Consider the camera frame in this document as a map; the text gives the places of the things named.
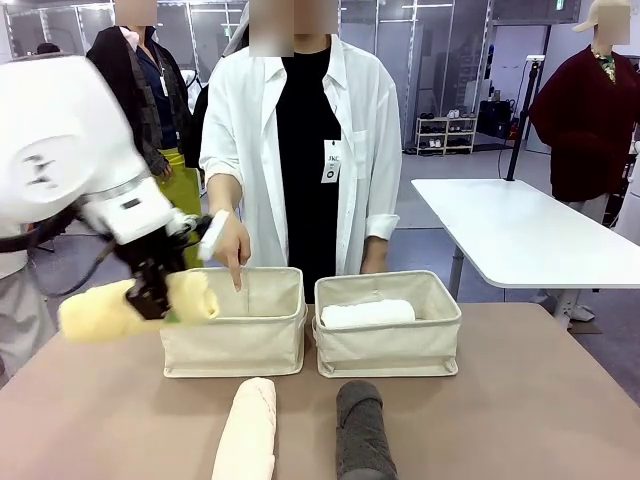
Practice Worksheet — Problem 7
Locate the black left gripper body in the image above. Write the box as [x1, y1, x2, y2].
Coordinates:
[113, 214, 214, 292]

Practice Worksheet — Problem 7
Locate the yellow towel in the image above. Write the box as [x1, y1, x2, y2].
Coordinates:
[57, 269, 221, 344]

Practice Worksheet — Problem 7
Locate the cream towel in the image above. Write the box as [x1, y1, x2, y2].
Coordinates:
[210, 377, 278, 480]

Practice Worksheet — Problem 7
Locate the dark grey towel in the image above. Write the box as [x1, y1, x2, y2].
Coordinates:
[333, 379, 400, 480]

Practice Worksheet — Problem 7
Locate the person's right forearm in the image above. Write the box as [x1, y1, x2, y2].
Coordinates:
[206, 172, 245, 219]

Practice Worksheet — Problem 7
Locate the person's left forearm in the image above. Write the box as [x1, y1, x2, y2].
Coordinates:
[360, 233, 390, 275]

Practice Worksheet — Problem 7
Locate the person's right hand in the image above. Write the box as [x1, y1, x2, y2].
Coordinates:
[214, 212, 252, 294]

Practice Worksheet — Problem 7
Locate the yellow-green apron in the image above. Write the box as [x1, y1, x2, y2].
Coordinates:
[159, 147, 205, 269]

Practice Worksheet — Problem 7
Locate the cream fabric basket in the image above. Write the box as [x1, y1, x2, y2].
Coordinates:
[312, 269, 462, 379]
[158, 266, 307, 379]

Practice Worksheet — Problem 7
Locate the person in white shirt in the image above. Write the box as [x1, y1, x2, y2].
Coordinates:
[198, 0, 404, 304]

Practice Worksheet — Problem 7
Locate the white name badge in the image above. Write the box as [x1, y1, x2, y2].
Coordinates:
[320, 139, 342, 185]

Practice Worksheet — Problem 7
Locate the white rolled towel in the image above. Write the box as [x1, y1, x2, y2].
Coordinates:
[319, 298, 417, 330]

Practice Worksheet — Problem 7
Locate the wooden shoe rack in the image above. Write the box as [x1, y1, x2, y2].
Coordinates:
[415, 110, 479, 156]

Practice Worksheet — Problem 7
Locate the black box case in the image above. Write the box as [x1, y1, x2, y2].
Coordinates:
[478, 98, 516, 137]

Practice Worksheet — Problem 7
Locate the white table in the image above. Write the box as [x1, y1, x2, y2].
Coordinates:
[410, 178, 640, 329]

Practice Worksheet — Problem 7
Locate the beige cap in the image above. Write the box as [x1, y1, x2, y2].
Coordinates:
[572, 0, 601, 34]

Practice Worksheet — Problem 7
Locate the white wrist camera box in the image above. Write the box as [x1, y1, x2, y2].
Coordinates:
[197, 209, 231, 261]

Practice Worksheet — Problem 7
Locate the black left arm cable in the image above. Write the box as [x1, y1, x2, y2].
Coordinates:
[0, 202, 121, 299]

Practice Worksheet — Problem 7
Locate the black camera pole stand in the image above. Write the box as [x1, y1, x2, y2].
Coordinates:
[505, 54, 547, 182]

